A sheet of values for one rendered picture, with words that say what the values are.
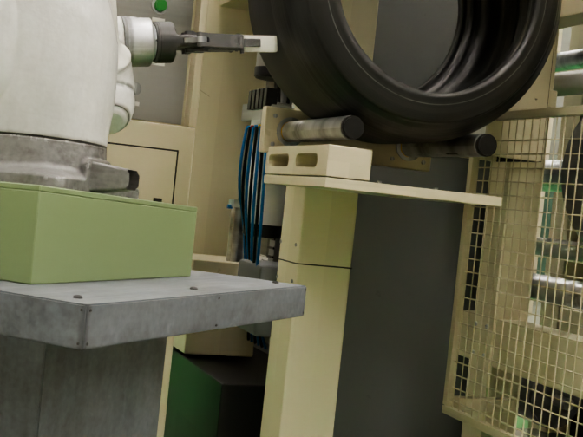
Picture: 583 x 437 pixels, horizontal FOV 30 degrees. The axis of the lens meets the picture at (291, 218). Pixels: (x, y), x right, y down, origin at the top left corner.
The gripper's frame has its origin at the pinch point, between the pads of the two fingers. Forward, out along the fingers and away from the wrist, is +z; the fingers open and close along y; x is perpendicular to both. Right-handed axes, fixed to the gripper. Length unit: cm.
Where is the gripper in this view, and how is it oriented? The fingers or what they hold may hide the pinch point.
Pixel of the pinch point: (258, 43)
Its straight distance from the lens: 206.0
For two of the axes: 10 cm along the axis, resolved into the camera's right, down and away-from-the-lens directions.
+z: 9.4, -0.4, 3.4
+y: -3.4, -0.5, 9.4
